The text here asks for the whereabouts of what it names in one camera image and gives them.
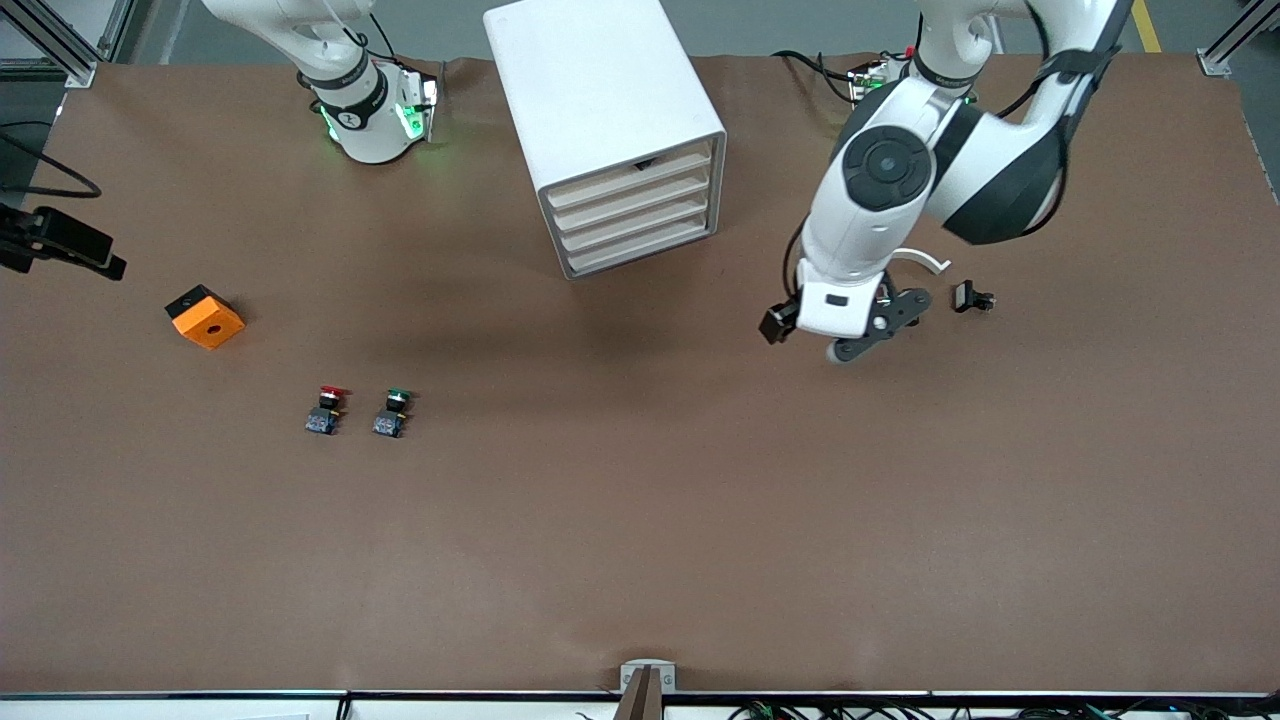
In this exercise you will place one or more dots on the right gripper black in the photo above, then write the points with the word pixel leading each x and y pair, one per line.
pixel 18 246

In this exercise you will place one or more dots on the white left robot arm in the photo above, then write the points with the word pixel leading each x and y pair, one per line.
pixel 860 220

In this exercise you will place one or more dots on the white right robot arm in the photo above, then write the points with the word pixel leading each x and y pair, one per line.
pixel 365 130

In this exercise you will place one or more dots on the orange button box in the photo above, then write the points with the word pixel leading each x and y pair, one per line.
pixel 208 322

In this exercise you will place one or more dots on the red push button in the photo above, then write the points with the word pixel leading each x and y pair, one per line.
pixel 324 410

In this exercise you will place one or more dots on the green push button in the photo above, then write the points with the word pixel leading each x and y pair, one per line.
pixel 391 412

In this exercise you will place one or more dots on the white curved plastic piece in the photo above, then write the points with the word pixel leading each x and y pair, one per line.
pixel 925 258

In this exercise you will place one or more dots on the small black component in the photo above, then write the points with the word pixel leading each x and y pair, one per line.
pixel 966 296

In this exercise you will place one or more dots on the right base box green light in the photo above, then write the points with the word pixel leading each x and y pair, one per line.
pixel 418 105

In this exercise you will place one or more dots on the aluminium frame profile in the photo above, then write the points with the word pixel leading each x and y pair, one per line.
pixel 82 72
pixel 1215 62

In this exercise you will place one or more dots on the grey metal bracket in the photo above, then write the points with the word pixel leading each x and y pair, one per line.
pixel 630 675

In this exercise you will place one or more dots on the black white table rail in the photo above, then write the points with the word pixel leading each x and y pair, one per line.
pixel 200 705

